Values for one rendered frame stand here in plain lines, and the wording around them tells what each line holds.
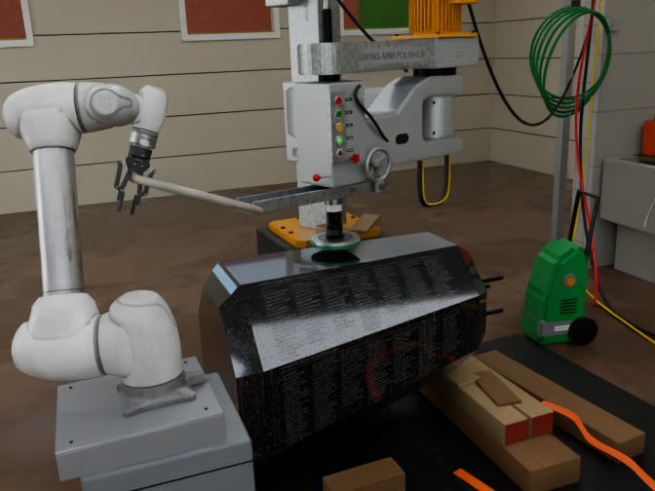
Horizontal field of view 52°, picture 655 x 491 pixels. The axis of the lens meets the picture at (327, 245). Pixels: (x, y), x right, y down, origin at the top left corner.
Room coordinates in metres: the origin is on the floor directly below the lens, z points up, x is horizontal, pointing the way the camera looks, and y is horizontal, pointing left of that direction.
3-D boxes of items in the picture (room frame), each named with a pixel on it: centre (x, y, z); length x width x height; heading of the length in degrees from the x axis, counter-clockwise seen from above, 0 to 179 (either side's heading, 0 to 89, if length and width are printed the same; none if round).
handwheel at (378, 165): (2.78, -0.20, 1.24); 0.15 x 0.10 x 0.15; 130
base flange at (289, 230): (3.56, 0.02, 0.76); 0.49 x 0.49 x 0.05; 24
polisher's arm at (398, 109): (3.04, -0.34, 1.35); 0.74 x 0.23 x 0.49; 130
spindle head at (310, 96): (2.85, -0.10, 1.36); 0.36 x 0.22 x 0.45; 130
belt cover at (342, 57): (3.02, -0.30, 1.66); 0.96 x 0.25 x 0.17; 130
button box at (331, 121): (2.67, -0.06, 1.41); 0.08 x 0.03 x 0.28; 130
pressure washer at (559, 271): (3.68, -1.35, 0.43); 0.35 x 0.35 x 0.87; 9
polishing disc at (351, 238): (2.80, -0.03, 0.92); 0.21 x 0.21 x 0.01
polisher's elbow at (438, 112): (3.22, -0.54, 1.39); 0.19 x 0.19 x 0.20
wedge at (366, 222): (3.48, -0.21, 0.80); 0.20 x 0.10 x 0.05; 153
